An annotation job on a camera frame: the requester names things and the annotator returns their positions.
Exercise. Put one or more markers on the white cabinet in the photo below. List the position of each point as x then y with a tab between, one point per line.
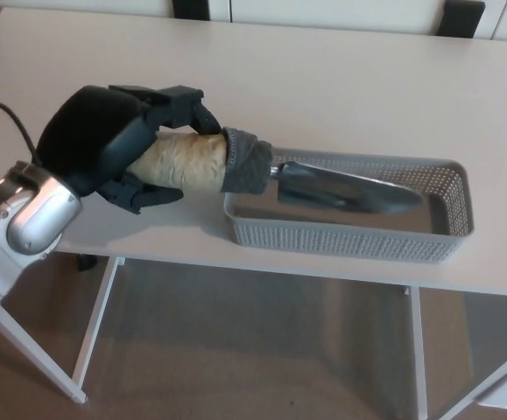
323	9

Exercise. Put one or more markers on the grey perforated plastic basket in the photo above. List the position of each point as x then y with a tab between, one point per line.
323	245

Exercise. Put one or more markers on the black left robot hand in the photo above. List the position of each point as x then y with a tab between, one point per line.
86	131

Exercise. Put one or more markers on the white metal-frame desk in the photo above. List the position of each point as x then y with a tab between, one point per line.
323	87

